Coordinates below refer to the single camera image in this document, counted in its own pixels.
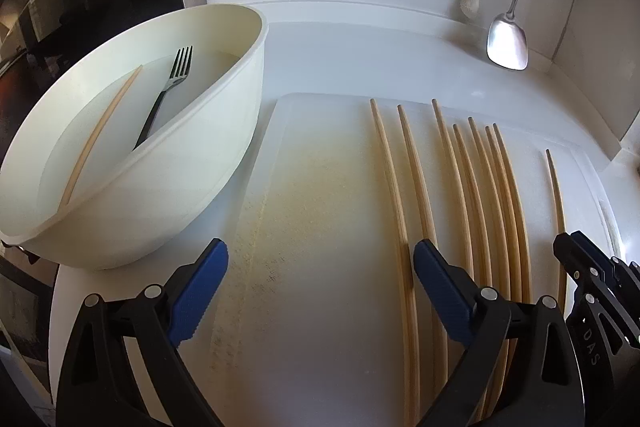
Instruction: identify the group of wooden chopsticks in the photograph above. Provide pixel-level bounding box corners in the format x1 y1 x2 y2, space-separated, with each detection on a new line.
369 98 568 427

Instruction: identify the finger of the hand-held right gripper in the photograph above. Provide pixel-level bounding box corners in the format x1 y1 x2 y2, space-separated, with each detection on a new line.
552 233 608 288
570 231 640 288

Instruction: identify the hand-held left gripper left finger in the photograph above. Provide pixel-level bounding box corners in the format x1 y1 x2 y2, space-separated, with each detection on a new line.
57 238 229 427

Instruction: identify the white plastic bowl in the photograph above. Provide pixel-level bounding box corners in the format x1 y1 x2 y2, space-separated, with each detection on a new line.
0 3 268 270

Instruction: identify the wooden chopstick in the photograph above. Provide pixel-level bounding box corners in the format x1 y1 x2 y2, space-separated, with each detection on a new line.
59 65 144 211

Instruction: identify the metal fork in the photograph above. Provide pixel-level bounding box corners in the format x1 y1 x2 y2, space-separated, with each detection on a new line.
132 46 194 152

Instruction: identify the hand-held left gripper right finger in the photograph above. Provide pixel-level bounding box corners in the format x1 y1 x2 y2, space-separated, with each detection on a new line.
413 238 586 427

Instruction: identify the white plastic cutting board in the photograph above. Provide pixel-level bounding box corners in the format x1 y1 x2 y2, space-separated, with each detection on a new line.
197 93 626 427

